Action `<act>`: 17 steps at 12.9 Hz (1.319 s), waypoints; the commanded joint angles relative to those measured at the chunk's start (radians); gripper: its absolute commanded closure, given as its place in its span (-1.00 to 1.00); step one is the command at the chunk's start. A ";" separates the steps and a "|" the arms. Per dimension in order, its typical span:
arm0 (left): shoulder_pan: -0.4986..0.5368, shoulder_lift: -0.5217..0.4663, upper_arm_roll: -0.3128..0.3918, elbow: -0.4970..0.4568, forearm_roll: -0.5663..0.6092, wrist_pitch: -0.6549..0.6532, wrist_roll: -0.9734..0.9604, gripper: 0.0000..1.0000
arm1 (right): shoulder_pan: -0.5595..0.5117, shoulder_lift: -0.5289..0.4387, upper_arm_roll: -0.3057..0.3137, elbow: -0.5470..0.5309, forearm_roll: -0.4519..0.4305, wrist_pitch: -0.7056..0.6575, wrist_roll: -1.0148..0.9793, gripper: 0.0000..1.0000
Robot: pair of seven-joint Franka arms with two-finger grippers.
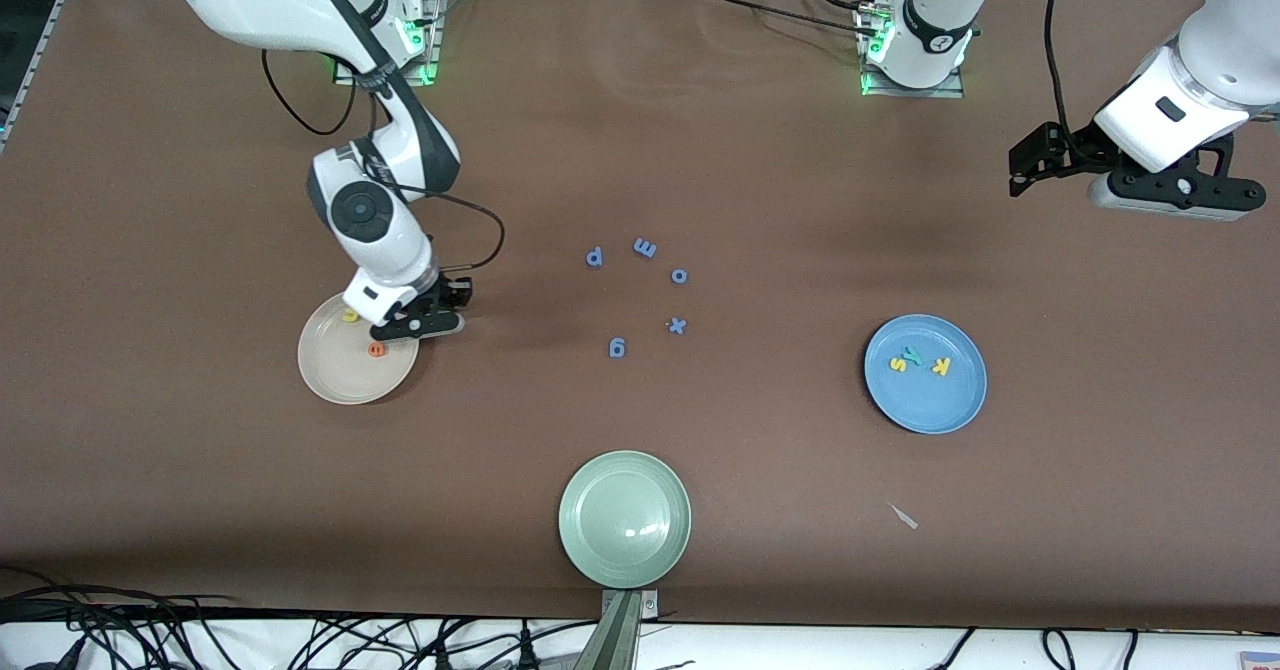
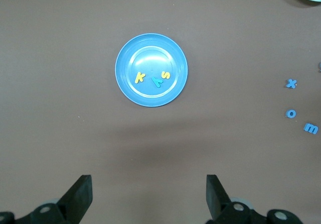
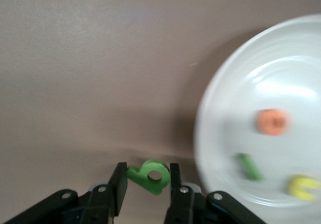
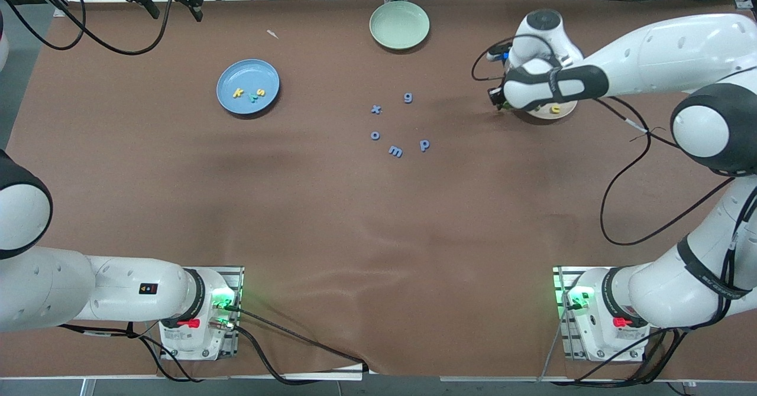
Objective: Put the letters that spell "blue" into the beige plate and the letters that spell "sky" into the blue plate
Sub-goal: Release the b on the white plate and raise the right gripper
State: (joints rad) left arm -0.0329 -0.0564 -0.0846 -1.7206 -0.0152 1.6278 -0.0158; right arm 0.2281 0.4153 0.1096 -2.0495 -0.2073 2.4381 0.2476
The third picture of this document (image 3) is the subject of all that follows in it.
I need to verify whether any yellow foam letter u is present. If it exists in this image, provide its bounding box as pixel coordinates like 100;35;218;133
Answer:
287;174;321;201

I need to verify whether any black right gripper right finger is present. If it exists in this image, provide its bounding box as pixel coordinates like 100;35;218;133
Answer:
164;163;266;224

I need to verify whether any green foam letter l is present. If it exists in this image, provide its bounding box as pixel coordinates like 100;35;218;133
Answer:
235;153;264;181

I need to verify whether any orange foam letter e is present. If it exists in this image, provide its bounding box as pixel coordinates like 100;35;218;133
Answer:
255;109;291;136

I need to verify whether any brown table cover sheet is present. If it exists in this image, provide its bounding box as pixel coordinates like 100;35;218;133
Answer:
0;0;321;224

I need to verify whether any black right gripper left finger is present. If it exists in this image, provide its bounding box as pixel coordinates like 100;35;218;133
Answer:
0;162;128;224

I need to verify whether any beige brown plate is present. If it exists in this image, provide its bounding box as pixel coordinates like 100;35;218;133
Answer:
194;14;321;208

